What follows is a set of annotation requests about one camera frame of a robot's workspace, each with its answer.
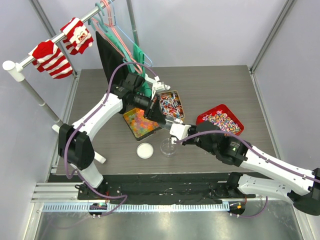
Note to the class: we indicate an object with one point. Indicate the metal scoop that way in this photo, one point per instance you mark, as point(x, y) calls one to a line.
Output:
point(167, 125)

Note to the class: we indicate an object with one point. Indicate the blue hanger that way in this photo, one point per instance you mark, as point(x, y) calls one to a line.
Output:
point(132, 37)

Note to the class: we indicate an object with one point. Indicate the white jar lid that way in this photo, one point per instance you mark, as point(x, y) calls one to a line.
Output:
point(145, 150)

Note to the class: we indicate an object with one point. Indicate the red tin of swirl lollipops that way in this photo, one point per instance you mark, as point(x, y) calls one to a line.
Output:
point(222, 117)

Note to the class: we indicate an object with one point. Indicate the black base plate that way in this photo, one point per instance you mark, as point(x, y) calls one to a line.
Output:
point(173, 189)

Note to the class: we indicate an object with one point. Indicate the gold tin of gummy candies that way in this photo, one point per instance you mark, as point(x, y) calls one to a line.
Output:
point(140, 127)

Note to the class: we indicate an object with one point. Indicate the gold tin of ball lollipops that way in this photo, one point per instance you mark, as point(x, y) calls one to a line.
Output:
point(170, 104)

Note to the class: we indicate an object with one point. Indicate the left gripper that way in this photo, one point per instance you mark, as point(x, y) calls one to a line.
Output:
point(153, 111)

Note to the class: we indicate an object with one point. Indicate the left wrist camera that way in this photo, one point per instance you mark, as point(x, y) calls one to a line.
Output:
point(157, 86)

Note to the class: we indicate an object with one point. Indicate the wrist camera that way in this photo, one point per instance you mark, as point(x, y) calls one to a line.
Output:
point(157, 86)
point(178, 131)

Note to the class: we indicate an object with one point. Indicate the teal hanger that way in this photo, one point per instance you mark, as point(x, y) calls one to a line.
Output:
point(105, 27)

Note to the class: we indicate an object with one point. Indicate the black cloth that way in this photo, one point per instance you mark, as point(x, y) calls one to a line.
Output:
point(110, 60)

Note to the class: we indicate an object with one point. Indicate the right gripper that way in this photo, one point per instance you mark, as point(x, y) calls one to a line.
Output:
point(191, 128)

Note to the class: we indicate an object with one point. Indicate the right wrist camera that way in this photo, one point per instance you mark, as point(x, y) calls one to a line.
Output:
point(178, 131)

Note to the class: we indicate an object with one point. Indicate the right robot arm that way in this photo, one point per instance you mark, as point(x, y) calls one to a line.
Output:
point(284, 181)

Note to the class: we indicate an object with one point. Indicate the clothes rack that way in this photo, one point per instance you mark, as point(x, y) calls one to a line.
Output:
point(15, 69)

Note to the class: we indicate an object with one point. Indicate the pink hanger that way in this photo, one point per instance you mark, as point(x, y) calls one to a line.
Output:
point(120, 42)

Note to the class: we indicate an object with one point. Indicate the slotted cable duct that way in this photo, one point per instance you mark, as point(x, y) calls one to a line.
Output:
point(93, 207)

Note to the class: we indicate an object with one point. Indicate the clear plastic jar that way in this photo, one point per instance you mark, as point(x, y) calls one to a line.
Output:
point(168, 148)

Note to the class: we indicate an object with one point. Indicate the green cloth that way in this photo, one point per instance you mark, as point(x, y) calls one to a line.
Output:
point(112, 38)

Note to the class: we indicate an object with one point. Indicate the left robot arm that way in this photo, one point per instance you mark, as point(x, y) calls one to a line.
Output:
point(75, 141)

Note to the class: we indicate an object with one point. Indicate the red white striped sock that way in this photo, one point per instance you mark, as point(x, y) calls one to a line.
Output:
point(49, 58)

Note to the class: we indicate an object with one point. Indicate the santa striped sock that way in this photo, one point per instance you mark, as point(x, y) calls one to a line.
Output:
point(77, 37)

